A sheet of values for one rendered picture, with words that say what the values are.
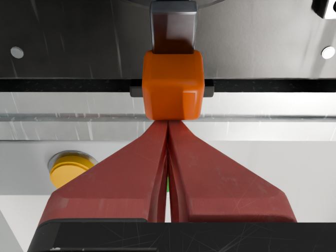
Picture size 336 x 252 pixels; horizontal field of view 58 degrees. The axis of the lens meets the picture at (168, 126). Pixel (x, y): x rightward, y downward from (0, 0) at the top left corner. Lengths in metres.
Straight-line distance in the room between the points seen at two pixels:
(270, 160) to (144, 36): 0.27
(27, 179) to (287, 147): 0.30
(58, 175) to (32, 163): 0.03
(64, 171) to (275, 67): 0.18
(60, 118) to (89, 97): 0.04
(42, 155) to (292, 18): 0.22
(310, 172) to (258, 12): 0.29
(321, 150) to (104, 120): 0.29
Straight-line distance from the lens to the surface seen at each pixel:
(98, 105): 0.24
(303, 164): 0.44
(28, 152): 0.29
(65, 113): 0.26
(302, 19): 0.21
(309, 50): 0.22
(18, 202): 0.51
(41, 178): 0.30
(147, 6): 0.17
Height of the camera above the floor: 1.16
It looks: 55 degrees down
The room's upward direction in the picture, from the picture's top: 179 degrees counter-clockwise
